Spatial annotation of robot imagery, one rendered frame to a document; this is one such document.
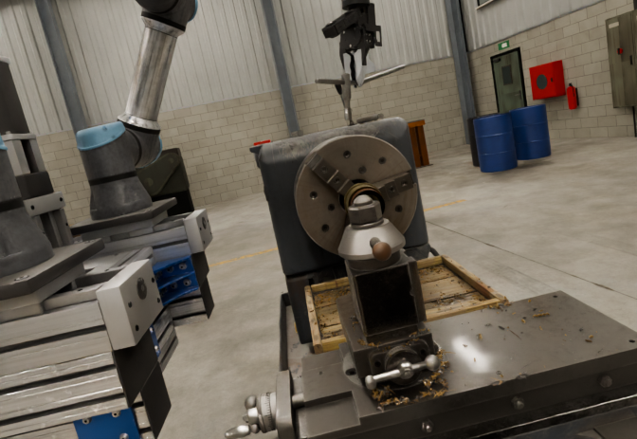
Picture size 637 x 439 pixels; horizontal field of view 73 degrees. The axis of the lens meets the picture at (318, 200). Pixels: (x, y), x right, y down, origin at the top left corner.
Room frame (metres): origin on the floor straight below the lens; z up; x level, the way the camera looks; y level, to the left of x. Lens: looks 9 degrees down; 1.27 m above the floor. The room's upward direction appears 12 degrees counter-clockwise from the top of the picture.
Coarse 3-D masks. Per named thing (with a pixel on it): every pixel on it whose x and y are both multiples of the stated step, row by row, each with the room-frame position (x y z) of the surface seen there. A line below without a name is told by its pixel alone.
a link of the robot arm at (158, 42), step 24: (192, 0) 1.24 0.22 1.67; (144, 24) 1.21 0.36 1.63; (168, 24) 1.19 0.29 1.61; (144, 48) 1.20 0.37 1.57; (168, 48) 1.22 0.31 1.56; (144, 72) 1.20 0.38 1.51; (168, 72) 1.25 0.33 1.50; (144, 96) 1.21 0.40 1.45; (120, 120) 1.21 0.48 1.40; (144, 120) 1.22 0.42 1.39; (144, 144) 1.21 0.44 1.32
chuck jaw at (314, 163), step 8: (312, 160) 1.07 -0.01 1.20; (320, 160) 1.03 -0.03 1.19; (312, 168) 1.06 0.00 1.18; (320, 168) 1.04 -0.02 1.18; (328, 168) 1.03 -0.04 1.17; (320, 176) 1.03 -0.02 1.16; (328, 176) 1.03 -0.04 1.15; (336, 176) 1.01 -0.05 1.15; (344, 176) 1.01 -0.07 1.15; (336, 184) 1.01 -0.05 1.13; (344, 184) 0.99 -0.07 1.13; (352, 184) 0.99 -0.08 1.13; (344, 192) 0.99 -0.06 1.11
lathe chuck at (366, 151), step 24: (336, 144) 1.07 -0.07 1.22; (360, 144) 1.07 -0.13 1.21; (384, 144) 1.08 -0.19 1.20; (336, 168) 1.07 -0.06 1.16; (360, 168) 1.07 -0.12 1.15; (384, 168) 1.08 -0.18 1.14; (408, 168) 1.08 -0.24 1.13; (312, 192) 1.07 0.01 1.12; (336, 192) 1.07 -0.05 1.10; (408, 192) 1.08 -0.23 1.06; (312, 216) 1.07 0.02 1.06; (336, 216) 1.07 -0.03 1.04; (384, 216) 1.08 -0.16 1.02; (408, 216) 1.08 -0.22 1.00; (336, 240) 1.07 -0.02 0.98
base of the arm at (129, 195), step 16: (112, 176) 1.07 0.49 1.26; (128, 176) 1.10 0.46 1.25; (96, 192) 1.07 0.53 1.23; (112, 192) 1.06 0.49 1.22; (128, 192) 1.09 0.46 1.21; (144, 192) 1.12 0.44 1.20; (96, 208) 1.08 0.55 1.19; (112, 208) 1.05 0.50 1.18; (128, 208) 1.06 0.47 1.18; (144, 208) 1.09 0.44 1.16
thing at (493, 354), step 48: (432, 336) 0.53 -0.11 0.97; (528, 336) 0.49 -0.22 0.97; (576, 336) 0.46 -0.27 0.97; (624, 336) 0.45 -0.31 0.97; (288, 384) 0.49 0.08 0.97; (336, 384) 0.47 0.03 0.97; (384, 384) 0.45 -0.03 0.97; (432, 384) 0.43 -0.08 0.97; (480, 384) 0.42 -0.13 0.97; (528, 384) 0.41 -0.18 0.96; (576, 384) 0.42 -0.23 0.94; (624, 384) 0.42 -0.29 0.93; (288, 432) 0.42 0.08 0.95; (336, 432) 0.40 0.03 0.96; (384, 432) 0.41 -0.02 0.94; (432, 432) 0.41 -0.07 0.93
